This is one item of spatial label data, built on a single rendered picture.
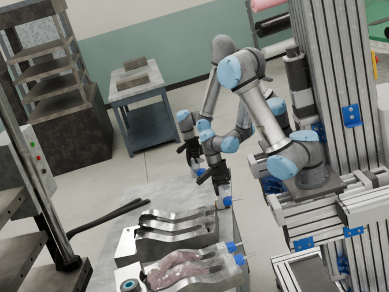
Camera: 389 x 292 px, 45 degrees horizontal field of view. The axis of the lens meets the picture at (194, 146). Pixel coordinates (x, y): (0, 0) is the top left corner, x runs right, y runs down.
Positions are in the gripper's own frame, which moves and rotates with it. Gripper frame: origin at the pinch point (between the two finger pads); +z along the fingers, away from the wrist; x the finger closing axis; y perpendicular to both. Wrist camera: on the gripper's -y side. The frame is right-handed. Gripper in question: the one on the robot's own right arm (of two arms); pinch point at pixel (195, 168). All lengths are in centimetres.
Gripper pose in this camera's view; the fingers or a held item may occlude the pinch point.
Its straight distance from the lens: 268.4
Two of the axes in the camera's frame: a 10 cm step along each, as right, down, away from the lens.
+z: 2.6, 9.0, 3.6
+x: 4.5, -4.4, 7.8
